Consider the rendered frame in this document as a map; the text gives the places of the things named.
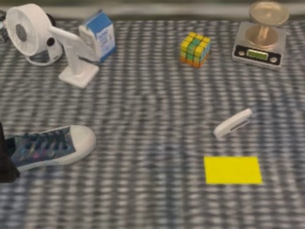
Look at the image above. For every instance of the white desk fan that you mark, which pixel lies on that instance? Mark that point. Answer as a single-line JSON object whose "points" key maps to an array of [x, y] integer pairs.
{"points": [[28, 28]]}

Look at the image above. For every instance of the silver kitchen scale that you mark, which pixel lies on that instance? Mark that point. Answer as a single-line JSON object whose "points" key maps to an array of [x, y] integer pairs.
{"points": [[258, 51]]}

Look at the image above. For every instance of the blue canvas sneaker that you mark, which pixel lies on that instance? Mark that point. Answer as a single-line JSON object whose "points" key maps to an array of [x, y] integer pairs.
{"points": [[54, 148]]}

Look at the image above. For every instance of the white stapler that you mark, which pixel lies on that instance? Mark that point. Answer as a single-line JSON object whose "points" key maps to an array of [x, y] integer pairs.
{"points": [[232, 124]]}

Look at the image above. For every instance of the multicoloured puzzle cube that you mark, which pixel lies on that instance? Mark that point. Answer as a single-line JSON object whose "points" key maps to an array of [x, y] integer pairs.
{"points": [[195, 49]]}

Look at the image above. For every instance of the checkered blue tablecloth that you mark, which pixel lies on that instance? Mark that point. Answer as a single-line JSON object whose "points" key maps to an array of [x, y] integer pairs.
{"points": [[152, 143]]}

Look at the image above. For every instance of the brass spool weight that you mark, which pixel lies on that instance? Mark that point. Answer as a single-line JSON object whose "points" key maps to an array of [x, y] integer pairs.
{"points": [[265, 21]]}

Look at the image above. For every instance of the yellow paper square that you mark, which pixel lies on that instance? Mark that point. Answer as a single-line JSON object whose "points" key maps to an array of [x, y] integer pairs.
{"points": [[232, 169]]}

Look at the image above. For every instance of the blue and white milk carton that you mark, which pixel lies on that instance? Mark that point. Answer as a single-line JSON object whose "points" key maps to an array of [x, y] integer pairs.
{"points": [[104, 35]]}

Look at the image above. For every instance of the white plastic stand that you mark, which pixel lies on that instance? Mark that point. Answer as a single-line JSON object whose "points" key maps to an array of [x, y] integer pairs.
{"points": [[72, 59]]}

